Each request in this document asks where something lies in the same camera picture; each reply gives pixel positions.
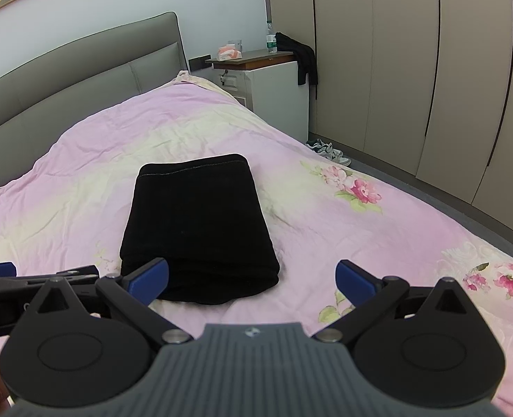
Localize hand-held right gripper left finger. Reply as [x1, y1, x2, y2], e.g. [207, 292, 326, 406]
[22, 257, 193, 344]

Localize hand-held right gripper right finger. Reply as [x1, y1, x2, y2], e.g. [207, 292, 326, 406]
[314, 259, 480, 343]

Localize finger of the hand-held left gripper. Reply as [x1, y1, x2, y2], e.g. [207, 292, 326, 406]
[0, 293, 28, 340]
[0, 262, 101, 298]

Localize black pants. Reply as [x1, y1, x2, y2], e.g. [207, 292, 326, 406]
[119, 153, 282, 306]

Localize pink floral bed cover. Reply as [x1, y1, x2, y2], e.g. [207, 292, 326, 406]
[0, 71, 513, 417]

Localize pair of grey sneakers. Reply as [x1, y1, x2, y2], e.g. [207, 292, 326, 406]
[304, 138, 352, 167]

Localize grey padded headboard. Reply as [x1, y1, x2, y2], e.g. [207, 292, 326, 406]
[0, 11, 190, 154]

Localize white nightstand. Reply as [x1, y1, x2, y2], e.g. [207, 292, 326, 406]
[205, 50, 310, 140]

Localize beige wardrobe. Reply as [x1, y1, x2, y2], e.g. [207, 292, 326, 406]
[266, 0, 513, 235]

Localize black hanging garment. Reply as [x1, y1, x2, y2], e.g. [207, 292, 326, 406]
[275, 32, 319, 87]

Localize pink tissue box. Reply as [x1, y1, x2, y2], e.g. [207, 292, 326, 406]
[217, 43, 243, 62]

